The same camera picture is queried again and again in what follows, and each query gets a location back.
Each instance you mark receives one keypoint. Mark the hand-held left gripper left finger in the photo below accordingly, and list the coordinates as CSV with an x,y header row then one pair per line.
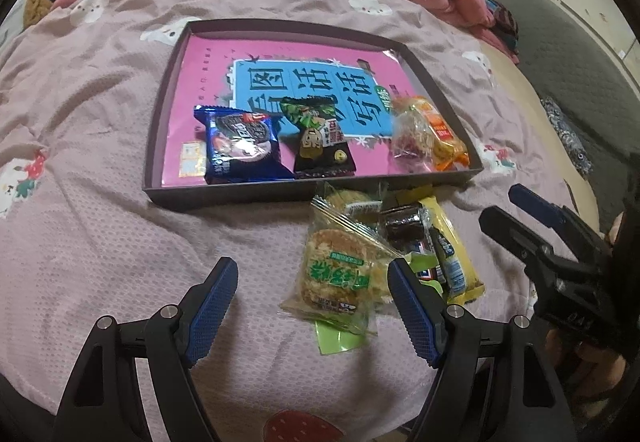
x,y
215,307

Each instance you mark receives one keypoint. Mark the black and green snack packet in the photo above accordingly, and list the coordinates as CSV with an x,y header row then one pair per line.
x,y
320,147

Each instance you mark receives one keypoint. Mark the pink book with blue label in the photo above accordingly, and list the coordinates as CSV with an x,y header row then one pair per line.
x,y
210,72

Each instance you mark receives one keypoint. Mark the blue sandwich cookie packet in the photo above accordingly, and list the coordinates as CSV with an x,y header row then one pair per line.
x,y
240,147

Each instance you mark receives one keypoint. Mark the clear cake packet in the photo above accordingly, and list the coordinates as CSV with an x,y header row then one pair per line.
x,y
342,202

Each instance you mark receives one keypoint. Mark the person's right hand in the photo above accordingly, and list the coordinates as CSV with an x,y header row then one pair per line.
x,y
590,372

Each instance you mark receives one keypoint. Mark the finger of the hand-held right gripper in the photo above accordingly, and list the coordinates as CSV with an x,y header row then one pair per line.
x,y
527,199
505,227

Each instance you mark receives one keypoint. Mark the long yellow snack packet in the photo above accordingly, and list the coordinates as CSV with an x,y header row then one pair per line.
x,y
460,267

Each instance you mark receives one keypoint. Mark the yellow knitted blanket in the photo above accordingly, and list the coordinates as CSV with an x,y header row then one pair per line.
x,y
35,2

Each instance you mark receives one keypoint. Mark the striped clothes pile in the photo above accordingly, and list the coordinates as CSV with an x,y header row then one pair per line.
x,y
505,22

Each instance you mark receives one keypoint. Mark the clear bag brown snack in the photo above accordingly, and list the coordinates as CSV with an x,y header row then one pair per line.
x,y
335,272

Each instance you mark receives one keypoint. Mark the clear dark brownie packet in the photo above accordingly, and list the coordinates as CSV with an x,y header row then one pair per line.
x,y
402,224

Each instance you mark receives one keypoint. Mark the lilac printed bed cover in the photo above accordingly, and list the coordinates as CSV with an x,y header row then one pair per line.
x,y
100,222

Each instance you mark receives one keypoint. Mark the beige bed sheet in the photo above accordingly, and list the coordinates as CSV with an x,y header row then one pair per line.
x,y
525,122

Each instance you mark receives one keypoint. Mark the orange cracker packet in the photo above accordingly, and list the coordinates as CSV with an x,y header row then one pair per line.
x,y
447,132

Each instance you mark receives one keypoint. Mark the light green snack packet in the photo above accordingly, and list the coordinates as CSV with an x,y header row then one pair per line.
x,y
340,342

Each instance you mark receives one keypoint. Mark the clear dried fruit packet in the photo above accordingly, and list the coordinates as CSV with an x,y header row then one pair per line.
x,y
412,137

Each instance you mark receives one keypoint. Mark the dark shallow cardboard tray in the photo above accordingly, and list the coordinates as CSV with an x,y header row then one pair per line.
x,y
167,102

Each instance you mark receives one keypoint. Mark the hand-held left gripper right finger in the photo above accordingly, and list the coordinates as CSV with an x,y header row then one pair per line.
x,y
412,307

